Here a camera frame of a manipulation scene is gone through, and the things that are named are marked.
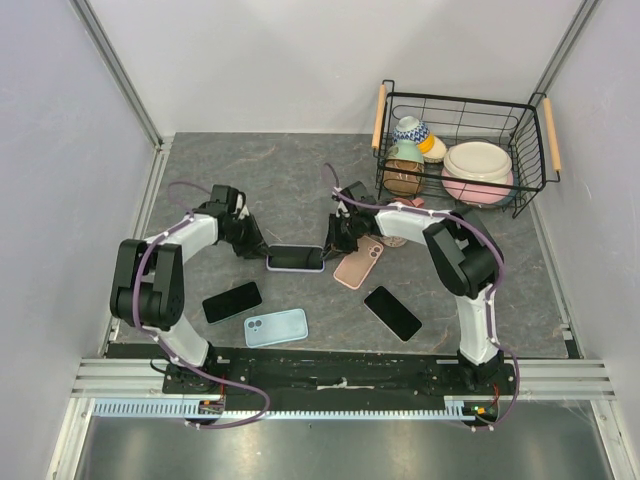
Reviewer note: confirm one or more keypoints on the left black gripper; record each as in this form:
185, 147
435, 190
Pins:
252, 249

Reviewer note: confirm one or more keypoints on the blue patterned bowl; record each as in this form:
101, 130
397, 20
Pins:
411, 128

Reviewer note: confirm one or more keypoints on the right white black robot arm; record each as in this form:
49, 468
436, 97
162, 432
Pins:
467, 260

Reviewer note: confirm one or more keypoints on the light blue phone case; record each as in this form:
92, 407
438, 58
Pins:
275, 328

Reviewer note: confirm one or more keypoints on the teal-edged black phone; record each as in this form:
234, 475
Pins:
231, 302

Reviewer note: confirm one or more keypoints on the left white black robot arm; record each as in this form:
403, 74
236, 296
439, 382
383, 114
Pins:
148, 289

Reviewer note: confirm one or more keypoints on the pink bowl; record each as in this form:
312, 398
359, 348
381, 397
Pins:
480, 195

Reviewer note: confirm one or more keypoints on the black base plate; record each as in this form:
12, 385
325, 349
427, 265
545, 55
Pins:
323, 379

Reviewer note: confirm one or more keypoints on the pink phone case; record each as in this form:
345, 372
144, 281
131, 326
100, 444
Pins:
356, 266

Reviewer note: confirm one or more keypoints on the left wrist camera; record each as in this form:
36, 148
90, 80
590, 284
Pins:
225, 199

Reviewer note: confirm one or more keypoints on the yellow white bowl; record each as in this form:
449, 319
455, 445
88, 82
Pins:
433, 150

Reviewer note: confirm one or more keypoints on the white-edged black phone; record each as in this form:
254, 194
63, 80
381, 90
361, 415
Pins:
392, 313

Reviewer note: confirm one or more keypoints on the cream plate stack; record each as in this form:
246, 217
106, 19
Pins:
478, 161

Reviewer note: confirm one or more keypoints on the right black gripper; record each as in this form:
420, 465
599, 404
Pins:
334, 246

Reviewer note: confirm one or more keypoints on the pink speckled mug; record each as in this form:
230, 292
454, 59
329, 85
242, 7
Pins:
397, 242

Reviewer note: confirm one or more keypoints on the black wire dish basket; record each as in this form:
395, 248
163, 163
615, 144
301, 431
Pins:
526, 131

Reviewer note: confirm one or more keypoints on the green brown bowl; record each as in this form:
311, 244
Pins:
403, 169

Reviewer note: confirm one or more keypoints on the light blue cable duct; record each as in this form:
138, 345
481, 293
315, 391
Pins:
194, 409

